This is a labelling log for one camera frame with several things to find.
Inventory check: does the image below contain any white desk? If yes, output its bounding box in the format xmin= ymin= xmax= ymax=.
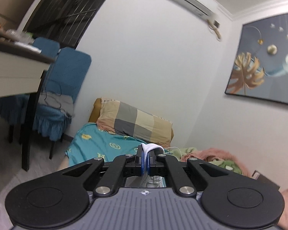
xmin=0 ymin=38 xmax=55 ymax=171

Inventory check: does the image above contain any framed leaf painting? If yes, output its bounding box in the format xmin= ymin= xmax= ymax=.
xmin=225 ymin=13 xmax=288 ymax=104

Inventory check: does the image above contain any green and pink fleece blanket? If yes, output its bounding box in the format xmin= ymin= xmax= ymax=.
xmin=165 ymin=147 xmax=251 ymax=177

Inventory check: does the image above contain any brown wooden headboard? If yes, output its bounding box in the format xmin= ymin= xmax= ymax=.
xmin=88 ymin=98 xmax=101 ymax=123

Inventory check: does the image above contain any blue covered chair far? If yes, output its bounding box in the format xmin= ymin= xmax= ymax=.
xmin=32 ymin=37 xmax=60 ymax=59

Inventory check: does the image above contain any checkered pillow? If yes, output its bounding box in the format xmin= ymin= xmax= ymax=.
xmin=97 ymin=98 xmax=174 ymax=148

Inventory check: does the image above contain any white t-shirt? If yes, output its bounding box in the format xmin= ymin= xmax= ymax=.
xmin=140 ymin=143 xmax=164 ymax=160

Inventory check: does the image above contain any blue covered chair near bed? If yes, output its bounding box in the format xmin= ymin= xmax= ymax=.
xmin=32 ymin=46 xmax=93 ymax=142

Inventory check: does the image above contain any grey cloth on chair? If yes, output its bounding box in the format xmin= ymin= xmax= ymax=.
xmin=38 ymin=91 xmax=74 ymax=117

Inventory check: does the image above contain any teal patterned bed sheet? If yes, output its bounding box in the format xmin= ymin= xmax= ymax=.
xmin=64 ymin=121 xmax=170 ymax=167

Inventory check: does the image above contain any black cable on chair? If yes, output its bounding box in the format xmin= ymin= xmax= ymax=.
xmin=41 ymin=78 xmax=65 ymax=111

